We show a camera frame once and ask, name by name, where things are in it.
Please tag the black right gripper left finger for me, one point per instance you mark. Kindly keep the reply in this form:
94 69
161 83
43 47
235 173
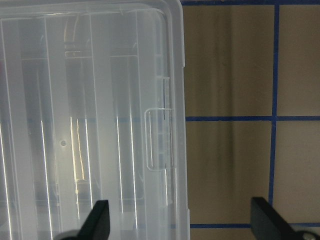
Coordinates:
97 225

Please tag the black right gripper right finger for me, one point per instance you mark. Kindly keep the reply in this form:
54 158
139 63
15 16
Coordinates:
267 224

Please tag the clear plastic box lid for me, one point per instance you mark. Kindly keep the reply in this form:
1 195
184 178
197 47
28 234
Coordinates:
92 108

